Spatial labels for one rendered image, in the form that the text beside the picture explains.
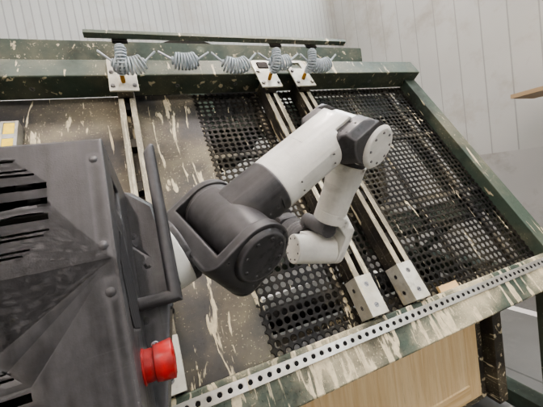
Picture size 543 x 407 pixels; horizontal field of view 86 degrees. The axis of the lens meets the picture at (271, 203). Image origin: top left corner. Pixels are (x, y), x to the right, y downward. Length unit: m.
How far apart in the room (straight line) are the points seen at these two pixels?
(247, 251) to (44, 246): 0.20
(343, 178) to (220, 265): 0.31
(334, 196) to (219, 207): 0.26
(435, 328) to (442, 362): 0.50
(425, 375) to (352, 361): 0.65
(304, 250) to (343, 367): 0.41
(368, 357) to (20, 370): 0.83
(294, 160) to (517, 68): 3.32
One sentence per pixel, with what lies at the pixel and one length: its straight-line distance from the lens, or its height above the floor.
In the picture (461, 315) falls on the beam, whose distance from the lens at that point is 1.19.
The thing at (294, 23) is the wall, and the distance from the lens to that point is 4.84.
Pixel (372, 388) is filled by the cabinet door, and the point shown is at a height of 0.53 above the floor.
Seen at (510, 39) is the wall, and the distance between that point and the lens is 3.73.
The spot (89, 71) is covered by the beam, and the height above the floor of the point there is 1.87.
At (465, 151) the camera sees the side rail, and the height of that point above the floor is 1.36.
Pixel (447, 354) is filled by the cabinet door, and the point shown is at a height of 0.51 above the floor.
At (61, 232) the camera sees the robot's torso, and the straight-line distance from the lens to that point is 0.25.
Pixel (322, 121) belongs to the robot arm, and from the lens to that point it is 0.48.
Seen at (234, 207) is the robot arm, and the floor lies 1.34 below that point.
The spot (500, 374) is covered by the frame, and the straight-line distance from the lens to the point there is 1.85.
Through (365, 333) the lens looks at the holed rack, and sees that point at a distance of 0.96.
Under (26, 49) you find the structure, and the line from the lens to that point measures 1.94.
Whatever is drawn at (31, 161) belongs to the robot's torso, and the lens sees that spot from 0.28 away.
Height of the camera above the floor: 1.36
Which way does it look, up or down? 4 degrees down
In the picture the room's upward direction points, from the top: 9 degrees counter-clockwise
